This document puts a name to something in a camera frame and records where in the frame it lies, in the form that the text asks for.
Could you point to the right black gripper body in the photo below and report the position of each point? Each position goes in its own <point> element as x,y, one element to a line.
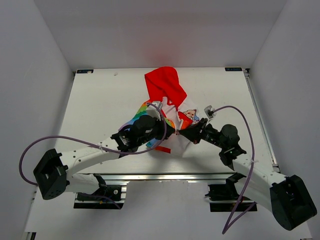
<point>210,135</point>

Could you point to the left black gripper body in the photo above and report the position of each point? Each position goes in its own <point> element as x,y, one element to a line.
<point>158,131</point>

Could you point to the white red cartoon jacket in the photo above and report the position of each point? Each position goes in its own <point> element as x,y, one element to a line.
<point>178,108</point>

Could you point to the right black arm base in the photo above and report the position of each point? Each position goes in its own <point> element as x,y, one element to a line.
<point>223,196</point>

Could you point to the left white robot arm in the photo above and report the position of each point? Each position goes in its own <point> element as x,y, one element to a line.
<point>57,173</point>

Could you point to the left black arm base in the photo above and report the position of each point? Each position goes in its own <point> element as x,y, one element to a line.
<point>106,197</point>

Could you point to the right blue corner label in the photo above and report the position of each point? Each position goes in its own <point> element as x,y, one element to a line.
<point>233,69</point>

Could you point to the blue corner label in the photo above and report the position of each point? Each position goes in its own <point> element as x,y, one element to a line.
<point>233,69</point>
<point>84,71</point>

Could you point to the left blue corner label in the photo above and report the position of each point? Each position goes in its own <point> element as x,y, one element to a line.
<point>84,71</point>

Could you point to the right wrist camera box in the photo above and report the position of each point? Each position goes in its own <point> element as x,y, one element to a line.
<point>210,112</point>

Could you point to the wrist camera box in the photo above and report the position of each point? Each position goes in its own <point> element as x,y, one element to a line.
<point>153,109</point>
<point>210,112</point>

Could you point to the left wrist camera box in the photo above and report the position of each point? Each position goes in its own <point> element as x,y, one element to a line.
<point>153,109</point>

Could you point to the aluminium front rail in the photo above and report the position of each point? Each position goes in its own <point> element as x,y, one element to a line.
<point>162,177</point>

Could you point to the aluminium rail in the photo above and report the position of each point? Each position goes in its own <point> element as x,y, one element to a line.
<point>254,99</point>
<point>162,177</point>

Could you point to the aluminium right side rail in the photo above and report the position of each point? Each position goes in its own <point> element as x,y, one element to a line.
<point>254,99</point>

